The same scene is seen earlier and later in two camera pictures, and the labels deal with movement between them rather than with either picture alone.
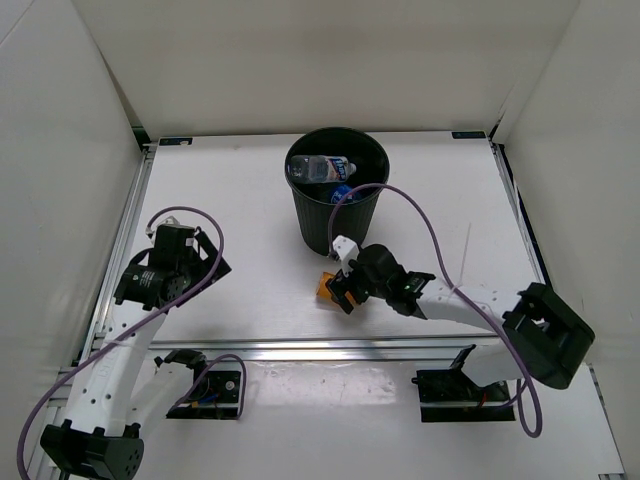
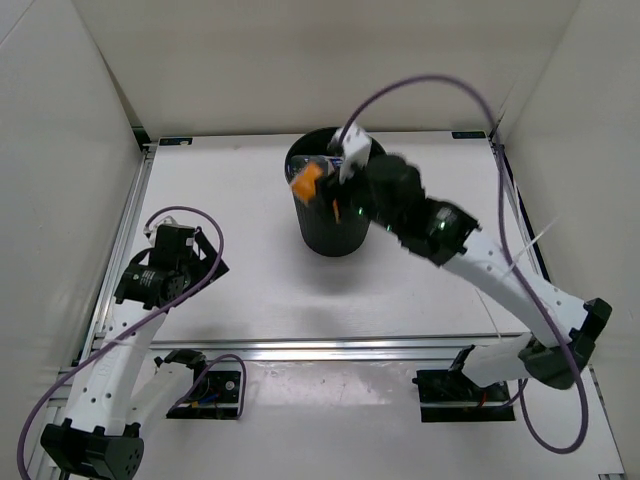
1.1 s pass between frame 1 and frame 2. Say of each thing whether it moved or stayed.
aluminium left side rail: stayed
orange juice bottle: moved
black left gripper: stayed
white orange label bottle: stayed
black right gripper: moved
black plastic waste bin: stayed
